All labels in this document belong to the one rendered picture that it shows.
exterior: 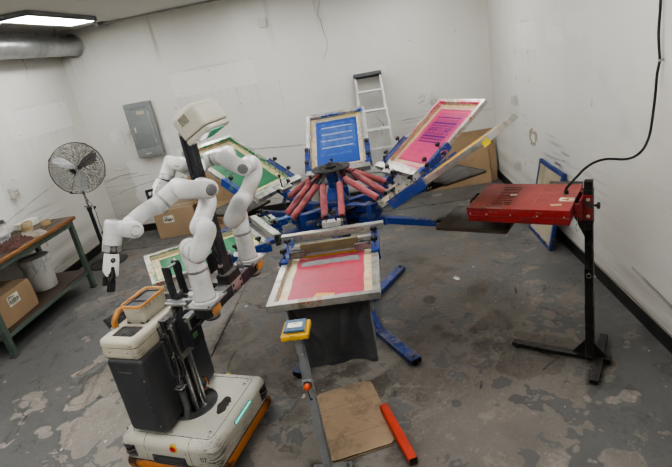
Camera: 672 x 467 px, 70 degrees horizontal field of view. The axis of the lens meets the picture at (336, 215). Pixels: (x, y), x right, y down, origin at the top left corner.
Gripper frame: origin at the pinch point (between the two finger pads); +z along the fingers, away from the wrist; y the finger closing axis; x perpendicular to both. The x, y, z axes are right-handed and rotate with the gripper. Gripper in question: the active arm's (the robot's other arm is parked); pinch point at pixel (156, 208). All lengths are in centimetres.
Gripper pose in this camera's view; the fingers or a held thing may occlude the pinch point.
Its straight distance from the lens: 269.6
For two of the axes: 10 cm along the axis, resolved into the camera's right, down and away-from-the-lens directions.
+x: 6.7, 0.5, -7.4
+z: -2.4, 9.6, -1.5
